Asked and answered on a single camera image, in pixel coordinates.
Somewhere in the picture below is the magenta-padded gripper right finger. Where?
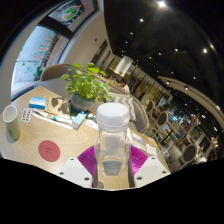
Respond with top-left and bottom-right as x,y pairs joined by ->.
127,145 -> 171,189

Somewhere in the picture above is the curved beige sofa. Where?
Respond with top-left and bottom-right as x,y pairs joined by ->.
34,63 -> 151,134

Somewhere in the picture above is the pill blister pack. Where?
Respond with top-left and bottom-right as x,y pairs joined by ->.
20,107 -> 34,123

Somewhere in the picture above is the flat round red coaster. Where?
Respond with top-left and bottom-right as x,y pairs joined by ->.
37,139 -> 62,163

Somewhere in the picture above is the grey chevron cushion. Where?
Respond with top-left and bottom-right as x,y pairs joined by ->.
109,93 -> 138,123

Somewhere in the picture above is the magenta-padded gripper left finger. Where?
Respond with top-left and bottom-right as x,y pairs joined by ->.
56,145 -> 98,189

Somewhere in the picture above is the white tube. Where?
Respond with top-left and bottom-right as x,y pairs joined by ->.
49,114 -> 74,127

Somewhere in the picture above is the round colourful window sticker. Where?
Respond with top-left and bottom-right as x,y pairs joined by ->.
61,3 -> 84,23

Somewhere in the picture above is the clear white-capped water bottle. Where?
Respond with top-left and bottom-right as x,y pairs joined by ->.
94,102 -> 132,189

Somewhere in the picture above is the white and green mug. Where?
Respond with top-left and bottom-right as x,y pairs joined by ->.
2,104 -> 22,141

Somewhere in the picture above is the green potted plant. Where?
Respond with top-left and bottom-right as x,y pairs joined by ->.
59,62 -> 114,113

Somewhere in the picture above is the flat blue box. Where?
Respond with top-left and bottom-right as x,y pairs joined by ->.
28,96 -> 47,110

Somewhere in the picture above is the small light-blue carton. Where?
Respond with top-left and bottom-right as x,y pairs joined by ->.
71,110 -> 88,130

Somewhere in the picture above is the person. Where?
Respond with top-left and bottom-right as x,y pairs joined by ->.
116,79 -> 131,94

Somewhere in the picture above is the christmas tree window sticker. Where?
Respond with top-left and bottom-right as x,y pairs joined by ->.
31,38 -> 56,63

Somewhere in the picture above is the group of round-backed chairs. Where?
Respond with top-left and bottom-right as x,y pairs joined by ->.
144,99 -> 221,168

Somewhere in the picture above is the brown paper card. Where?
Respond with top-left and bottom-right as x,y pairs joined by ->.
44,96 -> 72,118

